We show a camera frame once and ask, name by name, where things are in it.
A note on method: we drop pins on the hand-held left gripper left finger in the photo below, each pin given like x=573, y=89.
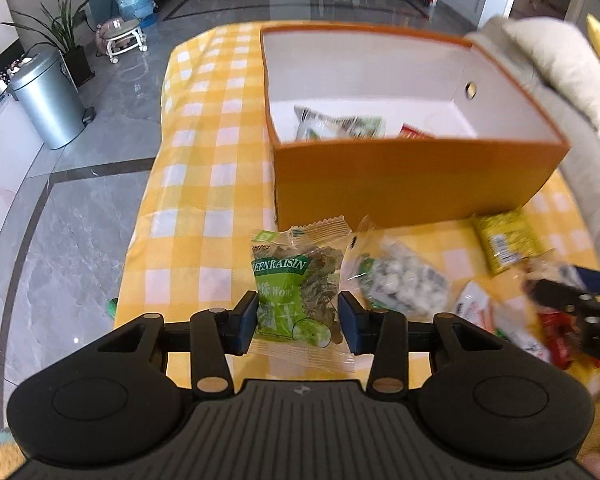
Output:
x=245, y=324

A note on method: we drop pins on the yellow-green snack packet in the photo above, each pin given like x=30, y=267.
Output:
x=507, y=240

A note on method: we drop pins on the clear packet of white candies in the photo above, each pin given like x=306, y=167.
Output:
x=400, y=275

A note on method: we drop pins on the grey sofa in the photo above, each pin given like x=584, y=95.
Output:
x=595, y=180

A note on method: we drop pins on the white and green snack packet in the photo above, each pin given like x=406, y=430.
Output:
x=330, y=127

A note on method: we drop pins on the red snack packet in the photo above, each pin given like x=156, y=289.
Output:
x=555, y=340
x=415, y=132

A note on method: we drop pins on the white wheeled stool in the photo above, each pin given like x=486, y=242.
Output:
x=125, y=35

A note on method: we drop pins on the dark snack packet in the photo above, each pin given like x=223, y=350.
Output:
x=545, y=272

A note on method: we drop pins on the potted green plant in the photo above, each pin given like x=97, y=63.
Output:
x=62, y=30

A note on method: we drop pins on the silver pedal trash can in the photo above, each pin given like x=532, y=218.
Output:
x=50, y=100

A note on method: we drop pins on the orange cardboard box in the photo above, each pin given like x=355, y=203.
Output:
x=405, y=180

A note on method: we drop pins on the green raisin packet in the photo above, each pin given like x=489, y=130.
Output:
x=280, y=280

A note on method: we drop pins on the beige pillow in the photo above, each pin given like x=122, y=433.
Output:
x=565, y=65

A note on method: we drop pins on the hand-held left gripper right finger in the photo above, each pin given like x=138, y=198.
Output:
x=350, y=322

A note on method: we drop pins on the white packet with orange sticks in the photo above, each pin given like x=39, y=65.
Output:
x=480, y=310

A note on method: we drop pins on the yellow checked tablecloth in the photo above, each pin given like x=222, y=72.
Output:
x=205, y=185

